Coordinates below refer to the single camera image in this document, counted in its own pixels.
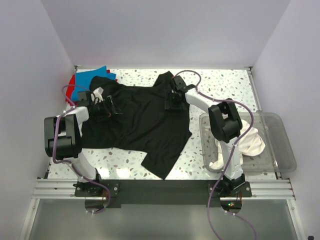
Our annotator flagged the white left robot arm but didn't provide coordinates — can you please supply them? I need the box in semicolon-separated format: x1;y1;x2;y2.
44;88;123;196

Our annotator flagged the black t shirt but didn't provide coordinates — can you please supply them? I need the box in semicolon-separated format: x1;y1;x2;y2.
81;71;192;180

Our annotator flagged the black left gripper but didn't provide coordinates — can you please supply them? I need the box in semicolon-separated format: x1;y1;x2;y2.
90;95;122;123

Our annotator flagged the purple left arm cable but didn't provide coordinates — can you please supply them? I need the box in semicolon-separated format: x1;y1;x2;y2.
51;84;112;215

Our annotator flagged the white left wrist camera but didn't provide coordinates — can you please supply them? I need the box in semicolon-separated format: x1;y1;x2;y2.
91;87;104;103

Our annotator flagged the red folded t shirt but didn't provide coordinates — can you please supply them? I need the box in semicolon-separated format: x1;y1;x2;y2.
65;74;77;106

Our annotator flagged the clear plastic bin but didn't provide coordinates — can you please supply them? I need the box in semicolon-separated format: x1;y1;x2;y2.
199;112;297;175

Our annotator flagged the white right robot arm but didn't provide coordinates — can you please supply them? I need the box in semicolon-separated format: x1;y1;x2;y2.
164;76;245;197

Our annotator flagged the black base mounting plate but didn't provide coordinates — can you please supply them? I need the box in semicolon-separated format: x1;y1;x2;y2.
74;178;251;209

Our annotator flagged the aluminium rail frame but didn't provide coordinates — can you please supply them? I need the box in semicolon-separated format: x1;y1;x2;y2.
32;179;296;200

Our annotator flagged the white t shirt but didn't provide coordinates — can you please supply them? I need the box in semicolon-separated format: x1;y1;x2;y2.
209;127;266;170

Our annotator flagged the blue folded t shirt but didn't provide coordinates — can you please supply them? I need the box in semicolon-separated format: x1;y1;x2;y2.
71;66;117;102

